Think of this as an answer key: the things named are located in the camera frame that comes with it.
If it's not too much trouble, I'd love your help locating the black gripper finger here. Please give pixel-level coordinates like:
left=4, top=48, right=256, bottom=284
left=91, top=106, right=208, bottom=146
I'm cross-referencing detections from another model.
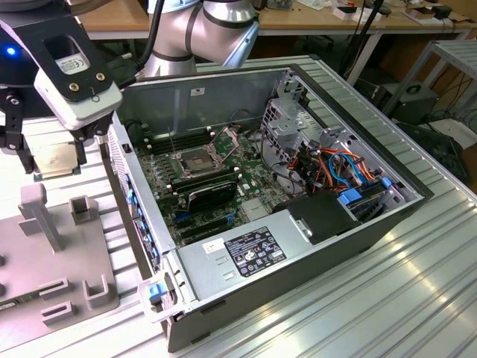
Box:
left=0, top=88, right=36, bottom=175
left=72, top=111, right=113, bottom=166

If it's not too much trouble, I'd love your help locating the silver CPU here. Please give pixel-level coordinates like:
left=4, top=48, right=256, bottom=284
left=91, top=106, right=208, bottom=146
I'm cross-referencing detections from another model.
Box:
left=31, top=142, right=82, bottom=180

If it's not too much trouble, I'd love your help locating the black RAM slot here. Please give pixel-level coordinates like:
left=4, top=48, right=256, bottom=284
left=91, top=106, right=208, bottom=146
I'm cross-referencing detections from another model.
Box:
left=151, top=138, right=217, bottom=156
left=145, top=130, right=213, bottom=147
left=170, top=166, right=239, bottom=186
left=143, top=125, right=212, bottom=142
left=171, top=170, right=241, bottom=190
left=148, top=134, right=215, bottom=151
left=174, top=175, right=242, bottom=194

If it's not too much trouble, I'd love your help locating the CPU socket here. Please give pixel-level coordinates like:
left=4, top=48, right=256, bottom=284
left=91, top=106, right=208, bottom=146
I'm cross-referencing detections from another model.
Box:
left=169, top=145, right=230, bottom=180

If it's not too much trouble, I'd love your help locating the black expansion slot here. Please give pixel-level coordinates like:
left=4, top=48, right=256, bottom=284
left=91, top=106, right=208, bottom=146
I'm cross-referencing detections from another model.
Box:
left=181, top=226, right=231, bottom=244
left=176, top=217, right=229, bottom=235

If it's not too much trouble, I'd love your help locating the open black PC case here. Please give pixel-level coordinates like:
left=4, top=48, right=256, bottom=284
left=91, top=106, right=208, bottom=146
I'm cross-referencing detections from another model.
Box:
left=100, top=62, right=435, bottom=354

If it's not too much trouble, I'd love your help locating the grey parts rack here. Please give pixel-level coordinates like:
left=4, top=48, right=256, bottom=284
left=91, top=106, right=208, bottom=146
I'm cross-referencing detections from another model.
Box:
left=0, top=182, right=121, bottom=330

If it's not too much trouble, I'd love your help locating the wooden desk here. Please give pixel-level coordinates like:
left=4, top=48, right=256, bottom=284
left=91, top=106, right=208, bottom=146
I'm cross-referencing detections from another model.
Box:
left=255, top=0, right=477, bottom=85
left=69, top=0, right=152, bottom=41

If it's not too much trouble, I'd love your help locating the black graphics card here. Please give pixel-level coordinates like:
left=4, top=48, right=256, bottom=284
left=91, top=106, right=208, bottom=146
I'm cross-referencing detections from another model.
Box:
left=185, top=178, right=240, bottom=214

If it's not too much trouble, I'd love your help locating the green RAM stick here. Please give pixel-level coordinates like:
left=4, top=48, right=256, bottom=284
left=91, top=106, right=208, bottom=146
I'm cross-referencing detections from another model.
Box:
left=0, top=292, right=42, bottom=311

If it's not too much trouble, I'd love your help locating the green motherboard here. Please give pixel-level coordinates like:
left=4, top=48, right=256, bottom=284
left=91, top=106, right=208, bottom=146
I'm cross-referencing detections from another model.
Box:
left=132, top=125, right=284, bottom=249

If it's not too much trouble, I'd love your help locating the silver power supply unit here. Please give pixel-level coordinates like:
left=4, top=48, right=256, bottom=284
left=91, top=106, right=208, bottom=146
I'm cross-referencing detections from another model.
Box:
left=177, top=212, right=315, bottom=304

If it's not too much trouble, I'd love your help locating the silver chipset heatsink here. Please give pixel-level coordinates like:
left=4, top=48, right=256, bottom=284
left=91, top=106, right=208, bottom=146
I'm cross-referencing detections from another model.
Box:
left=240, top=197, right=272, bottom=222

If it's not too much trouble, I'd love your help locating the silver drive cage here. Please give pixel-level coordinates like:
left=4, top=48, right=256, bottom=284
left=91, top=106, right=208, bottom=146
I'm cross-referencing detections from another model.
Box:
left=260, top=97, right=323, bottom=165

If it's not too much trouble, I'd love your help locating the black plastic shroud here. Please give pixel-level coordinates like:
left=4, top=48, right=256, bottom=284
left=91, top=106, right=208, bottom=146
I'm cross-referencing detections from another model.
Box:
left=288, top=192, right=363, bottom=246

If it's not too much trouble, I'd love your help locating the blue disk carrier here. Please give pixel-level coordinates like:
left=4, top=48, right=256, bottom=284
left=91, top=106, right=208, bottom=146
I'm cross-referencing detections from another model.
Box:
left=338, top=189, right=365, bottom=207

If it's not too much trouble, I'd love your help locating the white box with red mark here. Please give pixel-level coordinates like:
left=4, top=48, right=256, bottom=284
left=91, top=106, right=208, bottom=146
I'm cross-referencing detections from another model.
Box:
left=332, top=5, right=383, bottom=22

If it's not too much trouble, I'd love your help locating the black stand pole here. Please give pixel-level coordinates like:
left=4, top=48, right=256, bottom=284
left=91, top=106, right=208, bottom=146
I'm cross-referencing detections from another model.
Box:
left=358, top=0, right=385, bottom=34

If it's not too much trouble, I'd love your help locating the black equipment case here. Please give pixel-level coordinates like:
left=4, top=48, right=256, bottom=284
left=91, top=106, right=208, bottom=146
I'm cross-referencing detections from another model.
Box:
left=379, top=84, right=441, bottom=125

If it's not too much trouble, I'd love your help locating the black bag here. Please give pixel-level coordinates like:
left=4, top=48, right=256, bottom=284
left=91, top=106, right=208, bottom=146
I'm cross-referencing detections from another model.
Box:
left=394, top=121, right=471, bottom=184

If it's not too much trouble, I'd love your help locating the brown cardboard box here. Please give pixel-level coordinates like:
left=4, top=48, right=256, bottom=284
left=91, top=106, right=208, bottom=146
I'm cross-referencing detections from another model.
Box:
left=404, top=5, right=435, bottom=24

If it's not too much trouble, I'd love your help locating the metal slat side table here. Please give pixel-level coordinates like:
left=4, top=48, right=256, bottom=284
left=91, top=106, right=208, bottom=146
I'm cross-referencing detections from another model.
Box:
left=382, top=39, right=477, bottom=121

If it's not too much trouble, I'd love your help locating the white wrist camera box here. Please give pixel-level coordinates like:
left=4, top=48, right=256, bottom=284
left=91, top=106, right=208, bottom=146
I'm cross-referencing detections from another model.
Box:
left=0, top=14, right=124, bottom=131

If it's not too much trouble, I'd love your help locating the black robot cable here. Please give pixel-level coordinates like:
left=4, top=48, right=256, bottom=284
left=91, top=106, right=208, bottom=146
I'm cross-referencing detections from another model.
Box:
left=104, top=0, right=167, bottom=89

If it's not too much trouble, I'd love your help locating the metal socket cover frame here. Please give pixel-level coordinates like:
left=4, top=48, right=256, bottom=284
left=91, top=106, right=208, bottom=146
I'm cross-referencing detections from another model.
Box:
left=208, top=126, right=243, bottom=162

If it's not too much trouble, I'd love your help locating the orange wire bundle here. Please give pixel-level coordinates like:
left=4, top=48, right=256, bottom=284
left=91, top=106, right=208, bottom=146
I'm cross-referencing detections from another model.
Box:
left=290, top=147, right=378, bottom=187

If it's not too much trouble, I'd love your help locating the blue data cable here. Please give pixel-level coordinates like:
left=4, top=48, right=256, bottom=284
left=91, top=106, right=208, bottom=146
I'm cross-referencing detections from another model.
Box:
left=329, top=150, right=365, bottom=186

